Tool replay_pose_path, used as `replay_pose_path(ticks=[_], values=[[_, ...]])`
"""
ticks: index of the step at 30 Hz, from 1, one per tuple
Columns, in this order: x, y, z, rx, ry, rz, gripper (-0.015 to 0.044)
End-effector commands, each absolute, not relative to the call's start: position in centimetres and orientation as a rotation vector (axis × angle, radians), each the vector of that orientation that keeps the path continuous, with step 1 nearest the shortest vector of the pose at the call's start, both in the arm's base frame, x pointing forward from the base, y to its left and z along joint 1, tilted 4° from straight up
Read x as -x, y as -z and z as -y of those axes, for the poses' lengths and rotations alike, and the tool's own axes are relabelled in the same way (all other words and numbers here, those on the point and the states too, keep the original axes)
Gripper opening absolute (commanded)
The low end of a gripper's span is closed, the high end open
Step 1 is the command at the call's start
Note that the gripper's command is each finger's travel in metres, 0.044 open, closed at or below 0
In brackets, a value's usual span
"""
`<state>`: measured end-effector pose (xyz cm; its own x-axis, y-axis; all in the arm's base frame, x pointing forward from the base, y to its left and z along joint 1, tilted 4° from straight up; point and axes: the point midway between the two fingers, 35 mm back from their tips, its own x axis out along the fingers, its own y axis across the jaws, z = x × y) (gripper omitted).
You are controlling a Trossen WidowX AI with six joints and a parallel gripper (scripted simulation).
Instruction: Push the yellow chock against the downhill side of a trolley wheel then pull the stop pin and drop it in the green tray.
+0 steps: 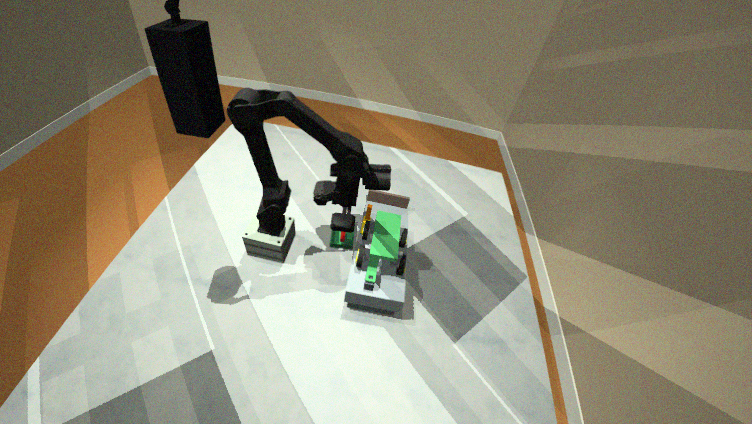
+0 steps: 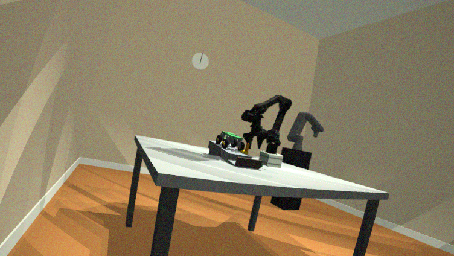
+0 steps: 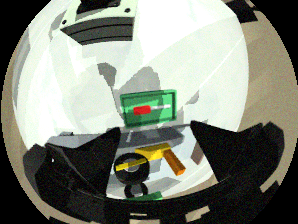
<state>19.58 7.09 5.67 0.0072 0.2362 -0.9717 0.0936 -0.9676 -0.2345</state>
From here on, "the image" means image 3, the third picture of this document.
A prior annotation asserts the green tray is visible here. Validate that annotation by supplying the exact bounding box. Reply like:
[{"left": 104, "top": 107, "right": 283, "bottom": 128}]
[
  {"left": 124, "top": 92, "right": 173, "bottom": 124},
  {"left": 120, "top": 89, "right": 177, "bottom": 129}
]

